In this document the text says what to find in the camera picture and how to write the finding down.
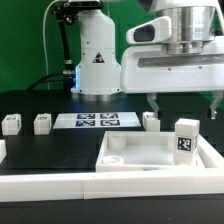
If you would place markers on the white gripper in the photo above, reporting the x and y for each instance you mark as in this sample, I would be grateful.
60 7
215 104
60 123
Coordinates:
149 69

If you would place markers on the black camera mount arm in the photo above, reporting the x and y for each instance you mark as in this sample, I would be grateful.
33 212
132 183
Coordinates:
65 15

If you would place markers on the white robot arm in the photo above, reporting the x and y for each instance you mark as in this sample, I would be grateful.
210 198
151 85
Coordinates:
180 50

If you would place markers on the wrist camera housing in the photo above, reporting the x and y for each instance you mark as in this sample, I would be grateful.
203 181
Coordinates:
155 31

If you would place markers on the white marker sheet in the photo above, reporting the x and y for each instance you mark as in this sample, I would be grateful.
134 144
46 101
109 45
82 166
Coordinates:
96 120

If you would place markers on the white U-shaped obstacle fence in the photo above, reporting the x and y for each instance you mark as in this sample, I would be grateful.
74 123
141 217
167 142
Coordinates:
118 184

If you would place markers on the white square tabletop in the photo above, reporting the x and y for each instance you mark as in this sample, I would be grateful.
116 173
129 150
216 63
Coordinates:
139 151

